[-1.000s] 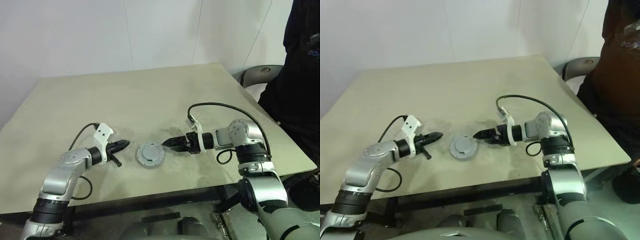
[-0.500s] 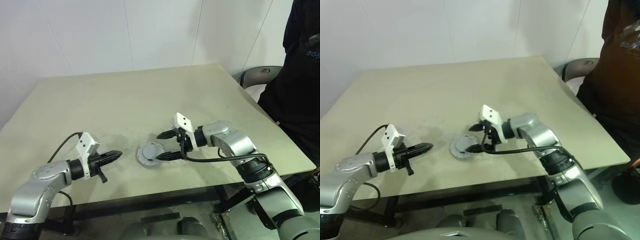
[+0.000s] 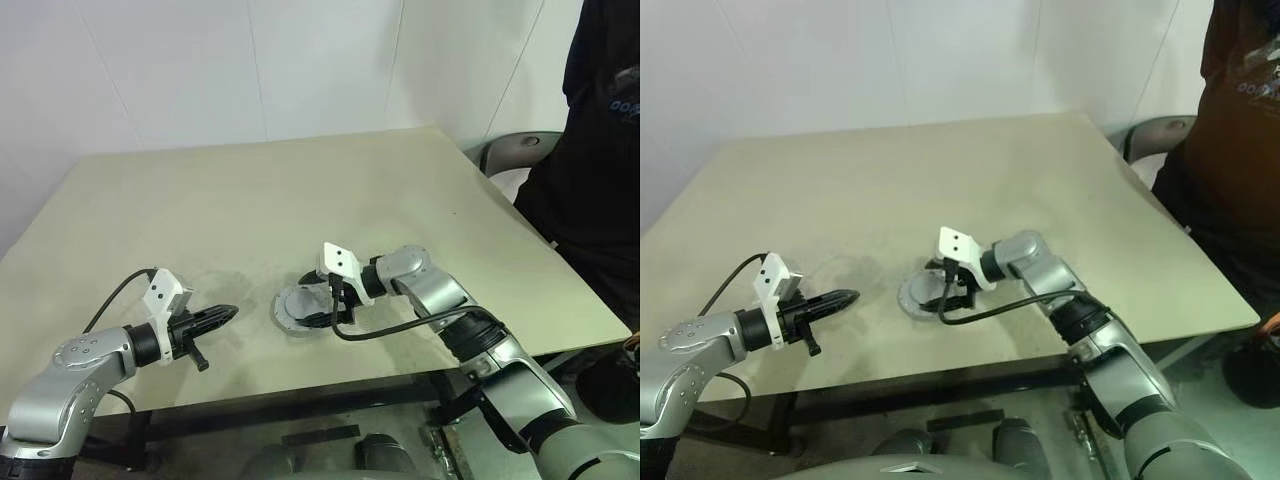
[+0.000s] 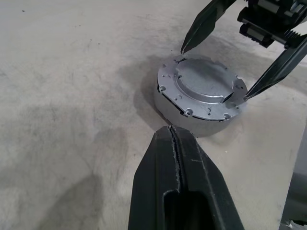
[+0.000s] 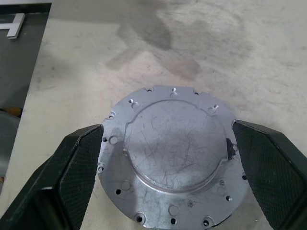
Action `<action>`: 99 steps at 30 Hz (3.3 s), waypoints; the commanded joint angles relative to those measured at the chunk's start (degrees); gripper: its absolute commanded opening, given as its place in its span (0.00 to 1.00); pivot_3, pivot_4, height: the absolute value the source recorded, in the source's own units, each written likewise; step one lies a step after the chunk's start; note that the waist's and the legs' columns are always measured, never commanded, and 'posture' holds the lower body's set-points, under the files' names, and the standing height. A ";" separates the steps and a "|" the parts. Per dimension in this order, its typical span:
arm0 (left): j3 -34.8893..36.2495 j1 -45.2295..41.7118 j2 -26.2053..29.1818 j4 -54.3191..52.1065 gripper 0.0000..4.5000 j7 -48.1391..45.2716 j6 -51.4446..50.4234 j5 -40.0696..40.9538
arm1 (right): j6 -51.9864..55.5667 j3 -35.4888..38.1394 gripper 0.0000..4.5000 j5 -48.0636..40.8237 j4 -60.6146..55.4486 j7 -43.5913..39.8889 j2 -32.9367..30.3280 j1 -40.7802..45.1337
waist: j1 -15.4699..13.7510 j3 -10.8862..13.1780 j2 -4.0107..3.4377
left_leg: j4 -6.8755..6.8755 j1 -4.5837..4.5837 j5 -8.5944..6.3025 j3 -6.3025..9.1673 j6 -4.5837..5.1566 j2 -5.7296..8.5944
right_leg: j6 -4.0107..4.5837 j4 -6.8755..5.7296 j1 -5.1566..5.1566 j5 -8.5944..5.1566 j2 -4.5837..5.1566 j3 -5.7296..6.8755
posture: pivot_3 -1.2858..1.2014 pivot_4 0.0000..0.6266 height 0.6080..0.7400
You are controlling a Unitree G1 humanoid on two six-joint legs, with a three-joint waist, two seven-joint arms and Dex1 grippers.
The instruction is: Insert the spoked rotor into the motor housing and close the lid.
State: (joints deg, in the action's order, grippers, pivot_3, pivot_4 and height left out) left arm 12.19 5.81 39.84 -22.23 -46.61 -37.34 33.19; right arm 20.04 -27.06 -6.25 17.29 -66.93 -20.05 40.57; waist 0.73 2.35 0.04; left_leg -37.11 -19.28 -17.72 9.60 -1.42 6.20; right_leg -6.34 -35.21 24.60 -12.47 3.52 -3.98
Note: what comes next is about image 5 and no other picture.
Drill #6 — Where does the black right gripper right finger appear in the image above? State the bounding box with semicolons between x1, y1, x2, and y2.
231;119;307;230

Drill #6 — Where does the silver round motor lid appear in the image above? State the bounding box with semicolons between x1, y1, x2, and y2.
97;85;251;228

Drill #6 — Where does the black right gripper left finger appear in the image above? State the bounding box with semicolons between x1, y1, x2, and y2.
0;124;104;230

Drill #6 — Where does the silver T-shaped piece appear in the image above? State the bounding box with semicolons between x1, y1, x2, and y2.
0;13;26;39

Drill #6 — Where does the grey rounded shape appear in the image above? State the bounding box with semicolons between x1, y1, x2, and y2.
0;111;21;179

